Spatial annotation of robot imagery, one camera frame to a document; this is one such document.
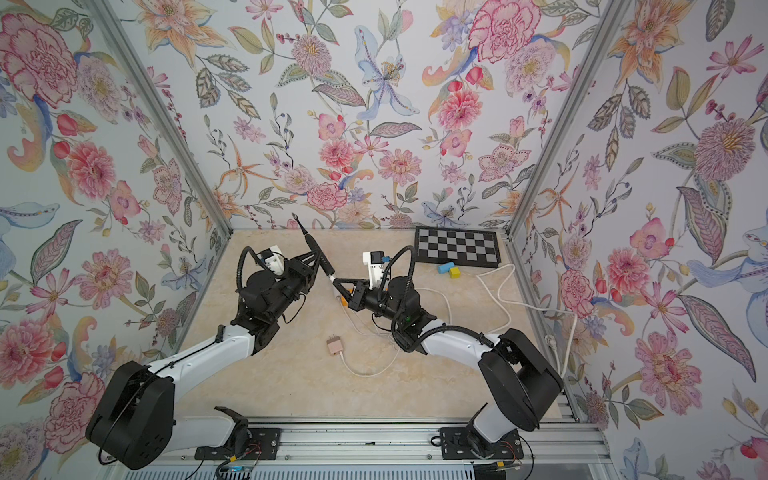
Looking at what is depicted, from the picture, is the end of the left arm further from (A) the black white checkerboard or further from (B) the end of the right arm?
(A) the black white checkerboard

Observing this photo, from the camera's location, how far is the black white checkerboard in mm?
1108

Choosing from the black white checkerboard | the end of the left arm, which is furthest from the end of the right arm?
the black white checkerboard
